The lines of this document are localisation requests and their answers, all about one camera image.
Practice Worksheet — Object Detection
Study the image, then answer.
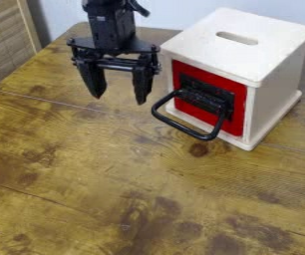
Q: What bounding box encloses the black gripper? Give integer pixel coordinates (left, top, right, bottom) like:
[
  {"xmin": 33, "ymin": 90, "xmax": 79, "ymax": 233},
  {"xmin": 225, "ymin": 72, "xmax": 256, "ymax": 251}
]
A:
[{"xmin": 67, "ymin": 4, "xmax": 160, "ymax": 105}]

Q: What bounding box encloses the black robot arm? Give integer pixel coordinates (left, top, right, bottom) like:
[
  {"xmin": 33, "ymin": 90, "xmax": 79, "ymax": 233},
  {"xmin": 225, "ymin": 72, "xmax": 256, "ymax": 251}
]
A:
[{"xmin": 66, "ymin": 0, "xmax": 160, "ymax": 105}]

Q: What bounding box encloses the white wooden box cabinet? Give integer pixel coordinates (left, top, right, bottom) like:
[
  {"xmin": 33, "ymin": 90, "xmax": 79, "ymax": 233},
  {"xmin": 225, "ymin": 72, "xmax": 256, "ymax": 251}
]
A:
[{"xmin": 160, "ymin": 8, "xmax": 305, "ymax": 150}]

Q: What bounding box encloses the red wooden drawer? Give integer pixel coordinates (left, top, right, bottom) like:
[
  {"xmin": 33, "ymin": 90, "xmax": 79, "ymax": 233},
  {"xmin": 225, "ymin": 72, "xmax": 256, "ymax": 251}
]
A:
[{"xmin": 170, "ymin": 60, "xmax": 247, "ymax": 136}]

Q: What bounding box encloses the wooden panel at left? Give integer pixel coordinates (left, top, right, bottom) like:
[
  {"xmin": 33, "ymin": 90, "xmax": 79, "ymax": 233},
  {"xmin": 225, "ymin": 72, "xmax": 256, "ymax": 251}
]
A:
[{"xmin": 0, "ymin": 0, "xmax": 41, "ymax": 81}]

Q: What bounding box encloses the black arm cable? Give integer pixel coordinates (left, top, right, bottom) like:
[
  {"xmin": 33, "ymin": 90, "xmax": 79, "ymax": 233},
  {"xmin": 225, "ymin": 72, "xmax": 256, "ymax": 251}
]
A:
[{"xmin": 126, "ymin": 0, "xmax": 152, "ymax": 18}]

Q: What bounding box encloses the black metal drawer handle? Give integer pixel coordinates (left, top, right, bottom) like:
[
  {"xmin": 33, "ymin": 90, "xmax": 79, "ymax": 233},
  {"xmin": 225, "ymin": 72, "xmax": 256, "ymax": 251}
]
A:
[{"xmin": 150, "ymin": 74, "xmax": 236, "ymax": 141}]

